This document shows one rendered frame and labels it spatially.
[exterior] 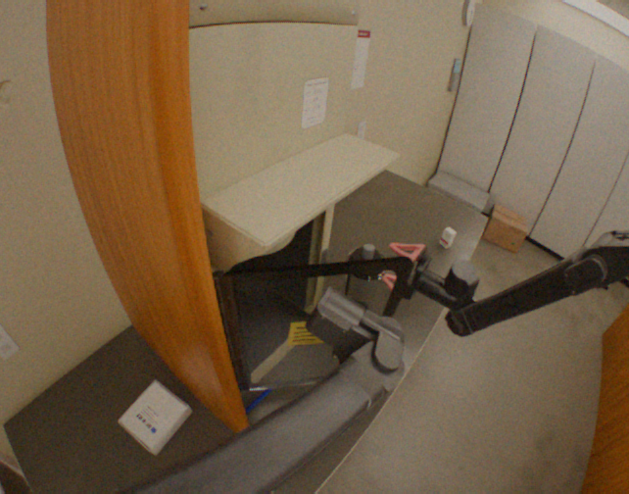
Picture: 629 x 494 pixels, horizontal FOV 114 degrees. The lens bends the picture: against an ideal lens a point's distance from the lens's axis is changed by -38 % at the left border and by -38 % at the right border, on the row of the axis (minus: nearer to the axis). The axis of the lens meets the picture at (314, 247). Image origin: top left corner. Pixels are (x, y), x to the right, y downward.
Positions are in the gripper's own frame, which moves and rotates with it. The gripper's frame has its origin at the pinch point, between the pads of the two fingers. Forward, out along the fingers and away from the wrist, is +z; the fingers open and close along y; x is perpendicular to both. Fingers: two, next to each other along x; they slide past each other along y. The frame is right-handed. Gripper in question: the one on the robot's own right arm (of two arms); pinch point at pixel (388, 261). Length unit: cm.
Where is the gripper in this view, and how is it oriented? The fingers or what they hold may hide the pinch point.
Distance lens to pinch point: 80.0
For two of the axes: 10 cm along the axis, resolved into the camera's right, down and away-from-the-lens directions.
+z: -7.9, -4.5, 4.1
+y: 0.8, -7.5, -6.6
